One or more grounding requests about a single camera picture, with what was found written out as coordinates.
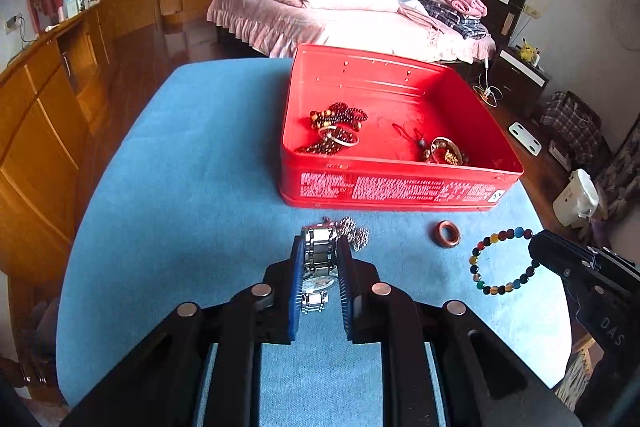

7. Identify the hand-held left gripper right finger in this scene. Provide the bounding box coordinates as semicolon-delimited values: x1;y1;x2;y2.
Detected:
337;237;581;427

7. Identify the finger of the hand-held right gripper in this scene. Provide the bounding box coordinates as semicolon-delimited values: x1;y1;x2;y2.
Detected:
528;231;601;288
587;248;640;278

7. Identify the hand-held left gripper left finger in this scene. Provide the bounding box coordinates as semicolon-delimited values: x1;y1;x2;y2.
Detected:
60;234;305;427

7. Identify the silver metal wristwatch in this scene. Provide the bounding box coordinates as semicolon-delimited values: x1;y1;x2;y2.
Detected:
300;227;341;315

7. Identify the multicoloured bead bracelet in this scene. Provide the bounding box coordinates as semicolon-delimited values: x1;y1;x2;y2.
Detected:
469;226;542;298

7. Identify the red metal box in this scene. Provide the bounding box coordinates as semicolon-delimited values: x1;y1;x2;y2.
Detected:
280;43;524;211

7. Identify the silver bangle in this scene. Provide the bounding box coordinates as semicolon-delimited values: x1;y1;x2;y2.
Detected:
320;128;361;148

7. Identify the dark brown bead necklace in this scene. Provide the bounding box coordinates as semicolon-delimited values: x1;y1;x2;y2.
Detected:
295;103;369;155

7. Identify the white plastic appliance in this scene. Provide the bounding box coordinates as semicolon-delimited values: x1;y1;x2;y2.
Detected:
552;168;599;229

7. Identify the dark floral cloth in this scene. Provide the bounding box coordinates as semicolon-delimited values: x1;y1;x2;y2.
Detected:
595;107;640;228

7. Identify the white bathroom scale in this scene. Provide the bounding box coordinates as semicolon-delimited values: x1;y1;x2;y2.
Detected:
507;122;542;156

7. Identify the plaid zip bag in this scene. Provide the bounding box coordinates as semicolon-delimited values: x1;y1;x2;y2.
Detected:
540;91;603;158

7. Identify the dark nightstand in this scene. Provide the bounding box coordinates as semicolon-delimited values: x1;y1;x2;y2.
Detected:
492;47;551;118

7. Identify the yellow plush toy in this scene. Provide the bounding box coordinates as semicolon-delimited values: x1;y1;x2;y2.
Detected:
517;38;540;62

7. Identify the plaid clothes pile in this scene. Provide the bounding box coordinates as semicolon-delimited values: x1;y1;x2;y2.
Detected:
410;0;488;40

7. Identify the pink ruffled bedspread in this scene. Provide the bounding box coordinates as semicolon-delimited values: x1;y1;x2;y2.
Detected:
206;0;496;64

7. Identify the wooden sideboard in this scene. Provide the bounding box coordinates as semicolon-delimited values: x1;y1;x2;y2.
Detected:
0;2;118;278

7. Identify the silver pendant chain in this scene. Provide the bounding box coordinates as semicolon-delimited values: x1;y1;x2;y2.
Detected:
320;216;371;253

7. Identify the copper brown ring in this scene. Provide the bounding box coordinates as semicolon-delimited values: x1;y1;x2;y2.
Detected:
431;220;462;250

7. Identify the red picture frame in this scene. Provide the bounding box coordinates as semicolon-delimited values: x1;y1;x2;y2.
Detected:
26;0;66;35

